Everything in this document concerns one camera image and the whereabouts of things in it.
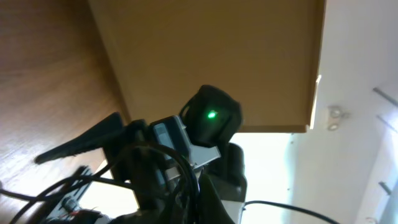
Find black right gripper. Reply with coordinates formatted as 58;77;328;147
34;112;165;208

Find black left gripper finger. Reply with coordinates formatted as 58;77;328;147
198;174;236;224

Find black braided usb cable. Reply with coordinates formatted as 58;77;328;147
0;141;200;224

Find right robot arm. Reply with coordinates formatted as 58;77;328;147
35;85;247;224

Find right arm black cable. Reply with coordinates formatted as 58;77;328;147
242;200;343;224

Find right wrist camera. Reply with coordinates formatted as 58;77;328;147
149;116;221;179

